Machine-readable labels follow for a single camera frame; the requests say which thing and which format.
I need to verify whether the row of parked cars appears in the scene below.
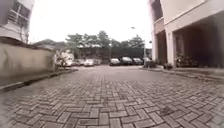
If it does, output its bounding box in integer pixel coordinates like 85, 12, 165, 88
54, 55, 154, 68

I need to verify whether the row of trees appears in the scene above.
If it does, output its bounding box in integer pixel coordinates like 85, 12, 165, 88
64, 30, 147, 60

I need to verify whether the grey brick paved road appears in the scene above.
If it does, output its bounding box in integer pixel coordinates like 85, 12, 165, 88
0, 64, 224, 128

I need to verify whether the street lamp pole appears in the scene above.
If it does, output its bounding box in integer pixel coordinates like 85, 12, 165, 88
130, 26, 148, 65

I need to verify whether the green bush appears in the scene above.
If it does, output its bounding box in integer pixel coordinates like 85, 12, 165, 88
143, 59, 158, 69

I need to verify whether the raised pavement beside buildings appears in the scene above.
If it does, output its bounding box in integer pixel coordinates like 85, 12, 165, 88
139, 65, 224, 84

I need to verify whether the white building with windows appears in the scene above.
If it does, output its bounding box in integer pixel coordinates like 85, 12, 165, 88
0, 0, 36, 44

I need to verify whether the dark boundary wall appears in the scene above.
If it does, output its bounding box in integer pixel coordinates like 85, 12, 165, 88
77, 45, 147, 65

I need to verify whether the concrete kerb beside wall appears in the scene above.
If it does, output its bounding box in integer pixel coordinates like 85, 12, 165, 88
0, 67, 80, 93

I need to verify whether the grey concrete boundary wall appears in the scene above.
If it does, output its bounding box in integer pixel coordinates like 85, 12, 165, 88
0, 36, 57, 81

